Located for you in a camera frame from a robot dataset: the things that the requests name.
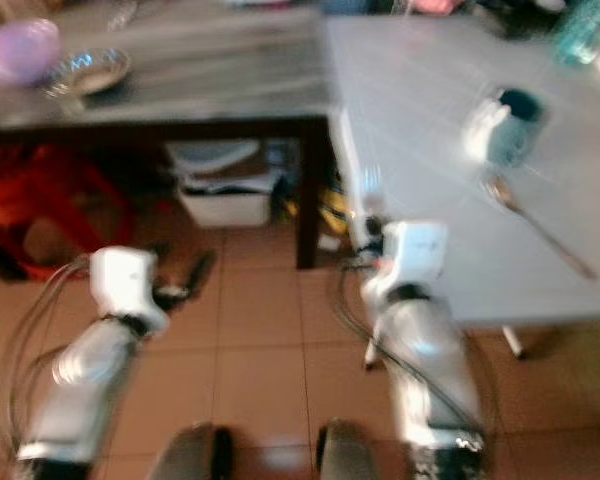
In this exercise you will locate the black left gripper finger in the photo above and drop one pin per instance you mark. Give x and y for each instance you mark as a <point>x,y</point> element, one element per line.
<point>200,272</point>

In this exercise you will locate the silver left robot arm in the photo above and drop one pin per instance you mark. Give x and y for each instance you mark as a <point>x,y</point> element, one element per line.
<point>75,385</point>

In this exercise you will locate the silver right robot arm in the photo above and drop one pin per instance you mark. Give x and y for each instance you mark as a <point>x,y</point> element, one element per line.
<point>425,360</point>

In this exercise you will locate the yellow and black bag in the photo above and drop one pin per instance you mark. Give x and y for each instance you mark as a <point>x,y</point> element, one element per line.
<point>335,212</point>

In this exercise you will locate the white plastic storage box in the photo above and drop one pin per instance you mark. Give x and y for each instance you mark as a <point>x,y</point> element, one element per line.
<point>225,205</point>

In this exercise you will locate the long metal spoon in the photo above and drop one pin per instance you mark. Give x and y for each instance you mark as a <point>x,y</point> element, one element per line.
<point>530,222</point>

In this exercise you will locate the grey left robot leg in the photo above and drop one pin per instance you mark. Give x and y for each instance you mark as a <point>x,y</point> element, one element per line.
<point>190,455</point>

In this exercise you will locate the grey robot leg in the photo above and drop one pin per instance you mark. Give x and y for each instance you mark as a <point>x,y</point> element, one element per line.
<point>348,455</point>
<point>190,455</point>

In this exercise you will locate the white and teal mug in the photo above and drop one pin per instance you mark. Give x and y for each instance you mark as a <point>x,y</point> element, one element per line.
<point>505,128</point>

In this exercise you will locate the red plastic stool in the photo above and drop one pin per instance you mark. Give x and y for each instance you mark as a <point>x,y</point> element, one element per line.
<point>30,195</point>

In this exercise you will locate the white folding table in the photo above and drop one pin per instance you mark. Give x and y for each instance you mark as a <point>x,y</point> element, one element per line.
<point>540,290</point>

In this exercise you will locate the grey right robot leg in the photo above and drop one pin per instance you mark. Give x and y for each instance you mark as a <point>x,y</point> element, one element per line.
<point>348,455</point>

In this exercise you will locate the shallow metal dish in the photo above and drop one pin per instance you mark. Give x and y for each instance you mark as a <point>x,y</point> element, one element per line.
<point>88,72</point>

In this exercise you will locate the pink object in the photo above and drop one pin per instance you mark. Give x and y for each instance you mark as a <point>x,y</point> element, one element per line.
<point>430,6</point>

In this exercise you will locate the purple plastic bowl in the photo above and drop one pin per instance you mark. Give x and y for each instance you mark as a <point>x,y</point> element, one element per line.
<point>20,52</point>

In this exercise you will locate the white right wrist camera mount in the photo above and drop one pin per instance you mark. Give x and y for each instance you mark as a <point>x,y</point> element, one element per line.
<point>412,255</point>

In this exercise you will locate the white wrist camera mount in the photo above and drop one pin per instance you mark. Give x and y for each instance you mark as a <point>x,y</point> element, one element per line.
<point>125,285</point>
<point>412,255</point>

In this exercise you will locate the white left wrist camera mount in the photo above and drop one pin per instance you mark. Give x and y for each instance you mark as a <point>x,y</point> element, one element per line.
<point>125,285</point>

